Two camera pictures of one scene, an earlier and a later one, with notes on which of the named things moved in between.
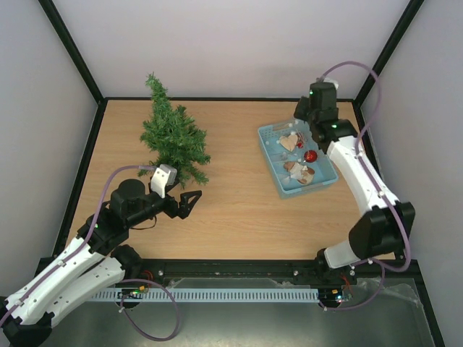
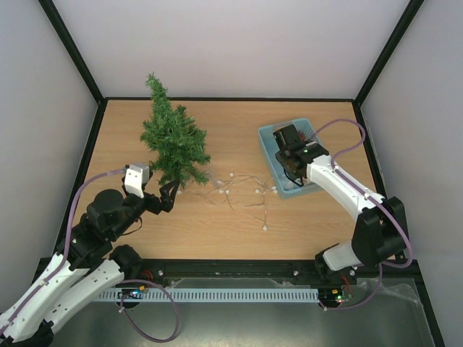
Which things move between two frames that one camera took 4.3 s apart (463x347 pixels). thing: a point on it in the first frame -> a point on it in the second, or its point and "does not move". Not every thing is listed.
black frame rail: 394,273 does not move
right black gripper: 301,109 -> 289,166
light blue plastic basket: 296,163 does not move
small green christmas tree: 173,138 does not move
